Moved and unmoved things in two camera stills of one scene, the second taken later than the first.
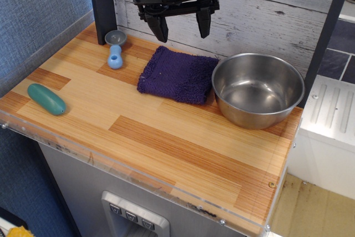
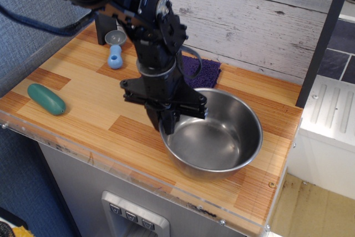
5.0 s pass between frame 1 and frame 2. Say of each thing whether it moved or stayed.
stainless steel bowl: moved
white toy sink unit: stayed
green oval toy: stayed
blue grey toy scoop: stayed
